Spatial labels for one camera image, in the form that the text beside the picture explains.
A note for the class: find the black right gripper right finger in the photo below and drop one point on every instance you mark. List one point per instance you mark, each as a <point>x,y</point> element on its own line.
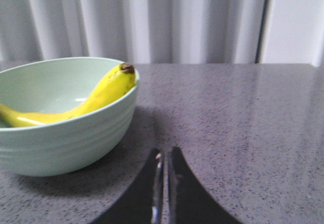
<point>189,202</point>

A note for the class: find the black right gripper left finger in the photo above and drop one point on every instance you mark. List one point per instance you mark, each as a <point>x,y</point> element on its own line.
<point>142,202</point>

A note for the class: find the yellow banana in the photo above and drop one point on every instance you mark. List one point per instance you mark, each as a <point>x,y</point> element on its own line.
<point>113,86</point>

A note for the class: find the green ribbed bowl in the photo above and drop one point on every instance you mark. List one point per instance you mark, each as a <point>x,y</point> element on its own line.
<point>55,86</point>

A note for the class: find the white pleated curtain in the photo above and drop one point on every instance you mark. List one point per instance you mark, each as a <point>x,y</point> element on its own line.
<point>163,31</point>

